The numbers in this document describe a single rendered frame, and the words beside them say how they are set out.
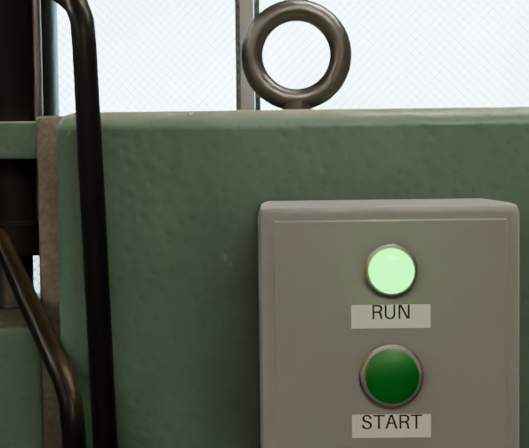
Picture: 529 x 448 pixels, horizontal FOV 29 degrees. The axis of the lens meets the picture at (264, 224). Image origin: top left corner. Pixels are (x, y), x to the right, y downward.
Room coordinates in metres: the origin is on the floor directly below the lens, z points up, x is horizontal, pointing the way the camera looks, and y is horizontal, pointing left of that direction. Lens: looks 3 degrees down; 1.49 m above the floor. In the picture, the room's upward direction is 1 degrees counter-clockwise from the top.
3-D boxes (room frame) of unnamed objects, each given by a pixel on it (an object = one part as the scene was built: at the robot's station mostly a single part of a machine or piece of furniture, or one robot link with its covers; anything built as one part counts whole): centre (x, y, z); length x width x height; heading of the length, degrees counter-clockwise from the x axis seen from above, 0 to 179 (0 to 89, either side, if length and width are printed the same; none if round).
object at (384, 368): (0.38, -0.05, 1.42); 0.02 x 0.01 x 0.02; 90
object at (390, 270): (0.38, -0.05, 1.46); 0.02 x 0.01 x 0.02; 90
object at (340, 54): (0.56, -0.02, 1.55); 0.06 x 0.02 x 0.06; 90
